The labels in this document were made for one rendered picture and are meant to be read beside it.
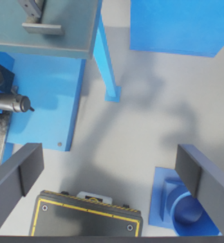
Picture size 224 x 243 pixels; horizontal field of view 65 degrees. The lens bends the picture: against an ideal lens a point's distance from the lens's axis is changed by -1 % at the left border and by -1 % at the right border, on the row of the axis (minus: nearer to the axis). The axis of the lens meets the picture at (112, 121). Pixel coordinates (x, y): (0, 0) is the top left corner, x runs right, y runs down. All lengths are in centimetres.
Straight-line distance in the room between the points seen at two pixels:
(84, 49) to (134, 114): 107
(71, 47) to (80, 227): 107
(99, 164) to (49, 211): 49
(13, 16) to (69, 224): 112
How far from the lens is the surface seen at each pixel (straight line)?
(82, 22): 54
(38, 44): 55
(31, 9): 44
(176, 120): 154
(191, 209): 146
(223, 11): 136
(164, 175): 151
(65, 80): 155
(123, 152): 148
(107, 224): 126
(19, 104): 116
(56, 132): 148
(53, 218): 133
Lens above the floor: 148
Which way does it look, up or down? 80 degrees down
